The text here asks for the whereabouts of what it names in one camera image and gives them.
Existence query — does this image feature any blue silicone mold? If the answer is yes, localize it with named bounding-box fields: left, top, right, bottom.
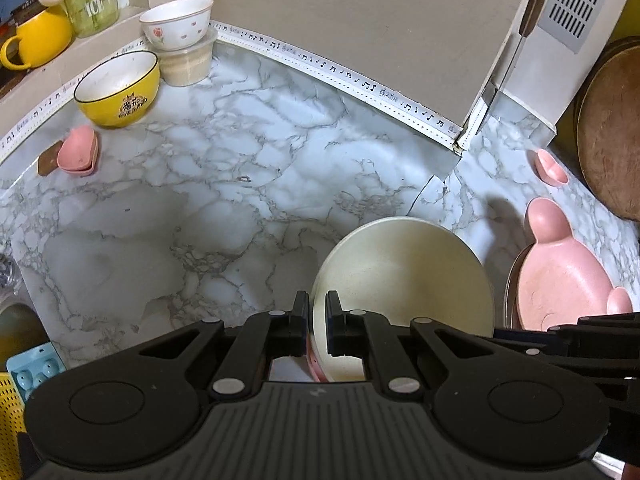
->
left=6, top=341, right=68, bottom=404

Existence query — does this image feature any yellow mug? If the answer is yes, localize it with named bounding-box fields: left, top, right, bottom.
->
left=0, top=6, right=75, bottom=71

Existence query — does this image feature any pink bowl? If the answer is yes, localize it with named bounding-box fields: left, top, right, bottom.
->
left=306, top=330, right=332, bottom=383

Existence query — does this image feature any yellow bowl with emblem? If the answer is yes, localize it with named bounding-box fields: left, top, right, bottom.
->
left=74, top=50, right=161, bottom=128

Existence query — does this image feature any yellow plastic basket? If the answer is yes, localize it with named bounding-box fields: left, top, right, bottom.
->
left=0, top=372, right=28, bottom=480

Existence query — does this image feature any clear plastic container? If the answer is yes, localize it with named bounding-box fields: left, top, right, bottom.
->
left=157, top=27, right=219, bottom=87

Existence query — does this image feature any cream bowl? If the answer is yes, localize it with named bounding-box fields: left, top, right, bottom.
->
left=310, top=216, right=495, bottom=383

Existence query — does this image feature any white brown utensil handle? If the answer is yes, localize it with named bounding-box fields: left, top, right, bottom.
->
left=516, top=0, right=555, bottom=41

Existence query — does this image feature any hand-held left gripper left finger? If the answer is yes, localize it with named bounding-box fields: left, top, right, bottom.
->
left=137, top=290, right=312, bottom=401

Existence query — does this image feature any white floral bowl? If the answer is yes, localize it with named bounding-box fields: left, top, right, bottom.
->
left=139, top=0, right=215, bottom=52

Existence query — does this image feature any pink bear-shaped plate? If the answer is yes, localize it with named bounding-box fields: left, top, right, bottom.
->
left=515, top=197, right=632, bottom=333

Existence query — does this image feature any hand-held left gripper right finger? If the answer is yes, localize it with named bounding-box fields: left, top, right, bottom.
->
left=325, top=290, right=501, bottom=401

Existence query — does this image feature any white note-printed edge tape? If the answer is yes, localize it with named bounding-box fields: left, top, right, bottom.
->
left=0, top=20, right=488, bottom=161

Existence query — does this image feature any round brown cutting board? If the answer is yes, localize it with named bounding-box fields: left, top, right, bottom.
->
left=572, top=37, right=640, bottom=221

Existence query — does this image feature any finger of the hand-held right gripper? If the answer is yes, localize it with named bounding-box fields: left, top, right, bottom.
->
left=492, top=311, right=640, bottom=361

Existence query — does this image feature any large white plate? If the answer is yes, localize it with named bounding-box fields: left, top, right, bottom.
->
left=502, top=242, right=531, bottom=332

